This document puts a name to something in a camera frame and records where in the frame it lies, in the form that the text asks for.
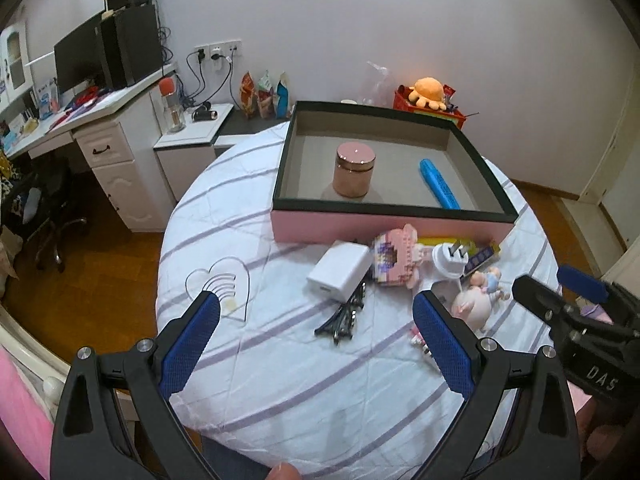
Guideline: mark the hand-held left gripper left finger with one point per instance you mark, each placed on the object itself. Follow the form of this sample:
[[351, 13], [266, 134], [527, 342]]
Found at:
[[192, 340]]

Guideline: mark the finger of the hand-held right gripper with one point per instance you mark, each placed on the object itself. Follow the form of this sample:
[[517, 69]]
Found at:
[[580, 282], [537, 297]]

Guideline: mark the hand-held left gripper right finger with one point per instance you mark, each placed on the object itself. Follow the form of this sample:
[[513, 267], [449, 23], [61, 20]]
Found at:
[[442, 345]]

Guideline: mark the pink white small packet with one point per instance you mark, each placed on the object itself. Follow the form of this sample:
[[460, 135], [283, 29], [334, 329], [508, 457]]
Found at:
[[422, 347]]

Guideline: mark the yellow long box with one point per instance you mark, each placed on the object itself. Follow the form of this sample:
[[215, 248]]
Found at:
[[482, 255]]

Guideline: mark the white round plug adapter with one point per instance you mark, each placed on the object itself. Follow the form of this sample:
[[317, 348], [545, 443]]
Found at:
[[447, 262]]

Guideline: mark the pink block toy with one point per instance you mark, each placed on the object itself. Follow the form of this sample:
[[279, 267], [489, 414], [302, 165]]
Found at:
[[397, 255]]

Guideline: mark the black hair clip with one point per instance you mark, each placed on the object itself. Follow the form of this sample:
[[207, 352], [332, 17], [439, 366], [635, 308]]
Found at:
[[345, 317]]

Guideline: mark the white charger block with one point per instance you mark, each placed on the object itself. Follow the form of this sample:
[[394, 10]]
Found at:
[[339, 270]]

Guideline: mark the blue tube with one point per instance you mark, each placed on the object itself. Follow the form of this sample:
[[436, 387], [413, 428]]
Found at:
[[439, 182]]

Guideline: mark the pink box with dark rim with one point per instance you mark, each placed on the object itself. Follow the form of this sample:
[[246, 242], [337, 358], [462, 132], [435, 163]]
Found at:
[[300, 225]]

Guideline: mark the pink round jar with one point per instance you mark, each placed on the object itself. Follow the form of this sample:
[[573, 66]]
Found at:
[[354, 170]]

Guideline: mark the person's left hand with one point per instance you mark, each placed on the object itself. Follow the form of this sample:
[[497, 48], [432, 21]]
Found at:
[[285, 472]]

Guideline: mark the clear heart-shaped ornament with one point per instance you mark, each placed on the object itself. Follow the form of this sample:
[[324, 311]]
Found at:
[[239, 305]]

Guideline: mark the white door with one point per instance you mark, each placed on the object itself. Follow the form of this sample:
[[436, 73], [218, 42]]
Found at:
[[617, 170]]

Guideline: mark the white desk with drawers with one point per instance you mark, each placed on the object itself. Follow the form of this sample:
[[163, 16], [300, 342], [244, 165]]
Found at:
[[120, 170]]

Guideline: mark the pink bedding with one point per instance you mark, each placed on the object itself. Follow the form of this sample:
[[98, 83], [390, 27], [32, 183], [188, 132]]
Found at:
[[20, 410]]

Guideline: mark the black office chair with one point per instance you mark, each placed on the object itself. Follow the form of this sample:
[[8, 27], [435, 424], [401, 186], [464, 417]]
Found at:
[[40, 205]]

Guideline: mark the white side cabinet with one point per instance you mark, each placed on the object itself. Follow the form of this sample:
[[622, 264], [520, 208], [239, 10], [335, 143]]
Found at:
[[195, 132]]

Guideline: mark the black cylinder device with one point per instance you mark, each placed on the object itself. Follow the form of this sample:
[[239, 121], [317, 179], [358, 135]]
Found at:
[[204, 112]]

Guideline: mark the bottle with orange cap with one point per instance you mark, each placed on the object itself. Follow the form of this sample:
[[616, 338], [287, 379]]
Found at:
[[173, 107]]

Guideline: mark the orange octopus plush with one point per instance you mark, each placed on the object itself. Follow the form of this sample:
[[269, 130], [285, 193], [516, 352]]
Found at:
[[427, 91]]

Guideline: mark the red snack bag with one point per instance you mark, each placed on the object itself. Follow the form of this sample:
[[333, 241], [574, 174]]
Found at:
[[248, 97]]

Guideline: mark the green white snack bag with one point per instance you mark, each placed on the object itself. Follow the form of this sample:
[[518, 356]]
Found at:
[[265, 97]]

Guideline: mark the blue white snack bag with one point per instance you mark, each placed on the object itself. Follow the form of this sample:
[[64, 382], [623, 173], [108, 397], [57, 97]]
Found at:
[[282, 97]]

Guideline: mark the red papers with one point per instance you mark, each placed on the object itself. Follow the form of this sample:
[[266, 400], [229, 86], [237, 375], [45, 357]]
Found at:
[[85, 97]]

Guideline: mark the clear plastic bag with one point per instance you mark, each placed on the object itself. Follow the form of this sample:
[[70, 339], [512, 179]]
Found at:
[[376, 85]]

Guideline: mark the blue box on desk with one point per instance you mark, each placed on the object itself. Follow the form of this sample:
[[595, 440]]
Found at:
[[46, 97]]

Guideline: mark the black computer tower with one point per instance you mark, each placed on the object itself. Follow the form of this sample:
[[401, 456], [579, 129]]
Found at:
[[132, 45]]

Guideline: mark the black computer monitor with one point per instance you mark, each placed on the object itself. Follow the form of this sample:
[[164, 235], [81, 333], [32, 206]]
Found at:
[[77, 60]]

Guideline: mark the white bed frame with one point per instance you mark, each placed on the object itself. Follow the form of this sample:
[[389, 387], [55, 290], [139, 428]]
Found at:
[[30, 350]]

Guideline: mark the white wall outlet strip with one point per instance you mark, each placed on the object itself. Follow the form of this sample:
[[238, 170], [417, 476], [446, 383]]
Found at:
[[220, 47]]

